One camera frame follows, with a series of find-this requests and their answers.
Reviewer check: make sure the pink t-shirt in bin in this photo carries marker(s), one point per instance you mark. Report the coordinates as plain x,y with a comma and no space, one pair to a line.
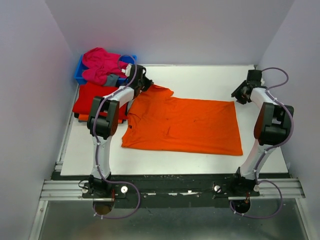
100,64

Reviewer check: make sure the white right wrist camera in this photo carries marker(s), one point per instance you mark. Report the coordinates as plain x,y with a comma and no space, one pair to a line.
262,82

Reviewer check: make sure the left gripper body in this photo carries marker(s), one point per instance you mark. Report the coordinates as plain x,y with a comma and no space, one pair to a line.
142,83

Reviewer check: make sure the orange t-shirt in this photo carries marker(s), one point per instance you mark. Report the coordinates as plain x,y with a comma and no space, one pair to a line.
158,121
84,118

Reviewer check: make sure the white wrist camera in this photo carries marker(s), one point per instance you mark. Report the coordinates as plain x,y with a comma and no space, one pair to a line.
262,82
127,70

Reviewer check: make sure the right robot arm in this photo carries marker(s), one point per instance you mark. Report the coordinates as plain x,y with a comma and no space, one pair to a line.
273,128

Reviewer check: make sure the grey garment in bin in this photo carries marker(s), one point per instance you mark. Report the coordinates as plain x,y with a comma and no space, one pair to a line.
111,80

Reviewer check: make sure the blue plastic bin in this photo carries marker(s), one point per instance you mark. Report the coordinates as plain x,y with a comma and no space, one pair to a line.
80,68

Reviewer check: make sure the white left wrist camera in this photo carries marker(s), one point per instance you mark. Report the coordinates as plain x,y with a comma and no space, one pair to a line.
127,70

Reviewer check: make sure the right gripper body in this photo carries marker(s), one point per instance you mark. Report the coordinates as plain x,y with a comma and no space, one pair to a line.
239,93

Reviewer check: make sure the folded orange t-shirt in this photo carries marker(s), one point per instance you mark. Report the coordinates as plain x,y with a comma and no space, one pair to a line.
84,118

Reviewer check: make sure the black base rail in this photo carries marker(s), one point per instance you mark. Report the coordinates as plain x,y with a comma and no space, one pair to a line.
169,190

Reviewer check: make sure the folded red t-shirt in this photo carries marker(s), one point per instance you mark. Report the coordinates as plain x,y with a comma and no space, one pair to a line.
86,94

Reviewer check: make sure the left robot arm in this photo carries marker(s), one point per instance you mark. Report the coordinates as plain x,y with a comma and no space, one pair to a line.
103,123

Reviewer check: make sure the aluminium extrusion frame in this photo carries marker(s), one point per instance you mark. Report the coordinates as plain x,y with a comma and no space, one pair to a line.
63,214

